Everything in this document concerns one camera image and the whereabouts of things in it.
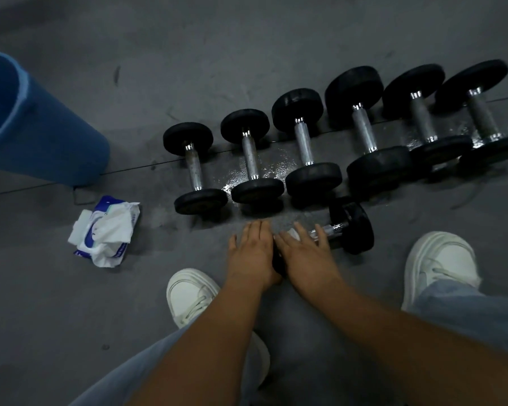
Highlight person's right hand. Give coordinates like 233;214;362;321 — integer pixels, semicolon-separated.
274;222;343;294

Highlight person's left hand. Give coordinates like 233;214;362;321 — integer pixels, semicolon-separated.
228;220;283;292

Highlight black chrome-handled dumbbell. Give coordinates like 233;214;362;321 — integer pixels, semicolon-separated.
272;201;375;278

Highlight person's left forearm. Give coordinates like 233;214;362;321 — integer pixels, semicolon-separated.
129;278;282;406

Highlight person's right forearm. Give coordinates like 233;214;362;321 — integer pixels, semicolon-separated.
294;277;508;406

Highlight row of black dumbbells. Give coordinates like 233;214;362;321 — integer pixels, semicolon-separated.
163;59;508;216

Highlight person's left white shoe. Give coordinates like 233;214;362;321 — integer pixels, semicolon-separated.
166;268;271;389

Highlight person's white shoe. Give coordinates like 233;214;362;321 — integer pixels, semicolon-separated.
166;268;271;389
401;231;483;312

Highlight blue white wet wipes pack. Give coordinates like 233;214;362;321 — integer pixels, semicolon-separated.
68;195;141;268

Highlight person's right white shoe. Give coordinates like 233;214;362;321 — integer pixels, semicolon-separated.
401;231;483;312

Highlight light blue jeans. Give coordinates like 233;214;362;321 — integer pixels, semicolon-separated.
68;279;508;406

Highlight blue rolled foam mat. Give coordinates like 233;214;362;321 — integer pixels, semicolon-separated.
0;51;111;188

